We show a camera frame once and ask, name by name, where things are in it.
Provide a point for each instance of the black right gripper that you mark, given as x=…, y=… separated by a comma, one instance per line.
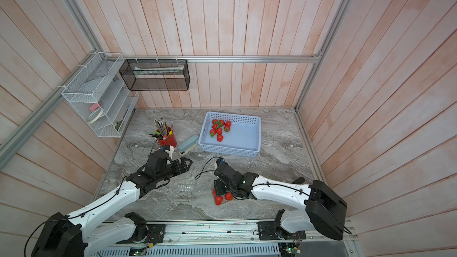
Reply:
x=218, y=184

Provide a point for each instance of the red strawberry in basket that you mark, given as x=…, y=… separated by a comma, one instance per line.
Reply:
x=212, y=133

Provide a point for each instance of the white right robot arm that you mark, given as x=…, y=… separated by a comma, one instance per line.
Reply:
x=313, y=206

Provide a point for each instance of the white wire mesh shelf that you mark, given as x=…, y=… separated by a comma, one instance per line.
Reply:
x=98, y=81

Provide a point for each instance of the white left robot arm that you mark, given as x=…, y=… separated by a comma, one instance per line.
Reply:
x=82, y=232

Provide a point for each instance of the black mesh wall basket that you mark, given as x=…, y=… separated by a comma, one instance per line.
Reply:
x=156, y=74

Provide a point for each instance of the light blue perforated plastic basket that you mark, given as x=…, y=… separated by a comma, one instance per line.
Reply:
x=243, y=139

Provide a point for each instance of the pink sticky note pad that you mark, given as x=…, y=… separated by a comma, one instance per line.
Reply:
x=94, y=107

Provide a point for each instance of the white tape roll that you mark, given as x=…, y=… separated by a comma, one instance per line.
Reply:
x=95, y=115

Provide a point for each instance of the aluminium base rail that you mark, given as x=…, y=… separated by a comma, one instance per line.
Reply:
x=221, y=238

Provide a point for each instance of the red metal pencil bucket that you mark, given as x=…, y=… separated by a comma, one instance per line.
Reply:
x=168, y=138

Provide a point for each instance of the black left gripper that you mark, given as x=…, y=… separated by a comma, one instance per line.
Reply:
x=185, y=168

